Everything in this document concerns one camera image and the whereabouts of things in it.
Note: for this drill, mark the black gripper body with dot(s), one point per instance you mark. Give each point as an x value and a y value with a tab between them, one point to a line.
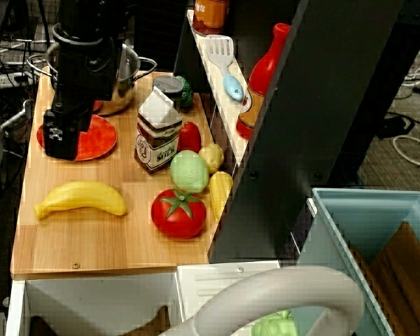
84	70

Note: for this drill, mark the light blue bin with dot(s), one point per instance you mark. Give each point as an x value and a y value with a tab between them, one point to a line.
364	217

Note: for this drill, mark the orange toy can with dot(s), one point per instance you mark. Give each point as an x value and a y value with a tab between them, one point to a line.
210	15

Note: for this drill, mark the white power strip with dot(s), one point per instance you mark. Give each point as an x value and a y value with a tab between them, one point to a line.
10	80

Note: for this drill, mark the yellow toy corn cob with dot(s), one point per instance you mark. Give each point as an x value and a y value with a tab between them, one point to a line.
220	192

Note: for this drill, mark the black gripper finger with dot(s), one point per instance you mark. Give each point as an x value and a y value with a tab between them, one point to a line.
88	117
61	140

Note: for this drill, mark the grey lidded jar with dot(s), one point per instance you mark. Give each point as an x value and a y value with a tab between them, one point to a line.
168	84

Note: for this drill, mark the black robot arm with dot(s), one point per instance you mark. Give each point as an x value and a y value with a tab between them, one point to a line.
91	17

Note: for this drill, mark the yellow toy banana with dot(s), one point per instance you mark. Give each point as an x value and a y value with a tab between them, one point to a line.
84	197

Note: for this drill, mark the dark green toy vegetable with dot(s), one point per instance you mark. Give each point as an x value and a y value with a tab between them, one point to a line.
187	92

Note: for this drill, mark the yellow toy potato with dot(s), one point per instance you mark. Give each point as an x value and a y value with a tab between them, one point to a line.
211	155

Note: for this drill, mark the white toy sink basin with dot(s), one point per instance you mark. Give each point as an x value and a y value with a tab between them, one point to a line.
101	301

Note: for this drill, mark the white shelf board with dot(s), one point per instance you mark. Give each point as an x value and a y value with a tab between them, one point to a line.
227	119

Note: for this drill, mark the metal screw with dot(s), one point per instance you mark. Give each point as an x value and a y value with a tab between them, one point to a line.
76	265

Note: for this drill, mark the silver metal pot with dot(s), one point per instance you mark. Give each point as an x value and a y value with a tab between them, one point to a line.
126	91

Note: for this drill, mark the toy milk carton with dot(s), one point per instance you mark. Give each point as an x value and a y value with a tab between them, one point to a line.
157	140

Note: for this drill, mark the red toy pepper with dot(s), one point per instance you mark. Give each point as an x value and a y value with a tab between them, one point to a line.
189	138

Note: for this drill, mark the red toy tomato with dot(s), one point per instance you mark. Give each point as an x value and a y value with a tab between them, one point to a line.
178	220

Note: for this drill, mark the red plate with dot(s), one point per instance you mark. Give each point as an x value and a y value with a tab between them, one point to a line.
98	136

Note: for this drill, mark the green toy melon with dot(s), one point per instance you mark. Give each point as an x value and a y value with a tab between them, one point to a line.
189	171

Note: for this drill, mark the red toy ketchup bottle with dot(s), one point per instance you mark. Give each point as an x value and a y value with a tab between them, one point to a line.
264	70

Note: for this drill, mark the light green toy vegetable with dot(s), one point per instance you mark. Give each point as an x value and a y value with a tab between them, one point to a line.
274	325

